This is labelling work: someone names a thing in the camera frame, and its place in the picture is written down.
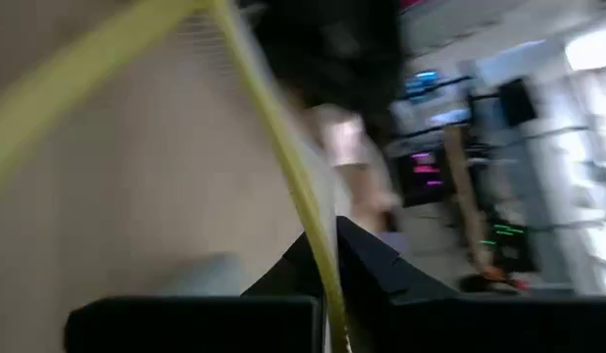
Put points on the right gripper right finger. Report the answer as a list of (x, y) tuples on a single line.
[(371, 279)]

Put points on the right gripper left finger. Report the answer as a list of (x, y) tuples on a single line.
[(295, 274)]

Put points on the white mesh pouch yellow trim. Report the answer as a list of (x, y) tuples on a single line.
[(282, 142)]

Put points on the black computer pink lights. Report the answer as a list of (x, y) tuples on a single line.
[(423, 171)]

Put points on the black computer green lights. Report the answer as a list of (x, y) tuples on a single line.
[(509, 240)]

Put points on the blue-lit computer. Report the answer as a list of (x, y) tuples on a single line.
[(420, 81)]

